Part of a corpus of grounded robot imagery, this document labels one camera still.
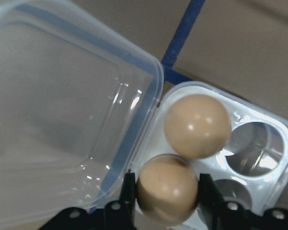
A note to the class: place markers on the brown egg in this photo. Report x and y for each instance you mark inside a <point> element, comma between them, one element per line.
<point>168,189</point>
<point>196,124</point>

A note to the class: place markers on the clear plastic egg box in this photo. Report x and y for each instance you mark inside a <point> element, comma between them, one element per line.
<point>62,107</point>

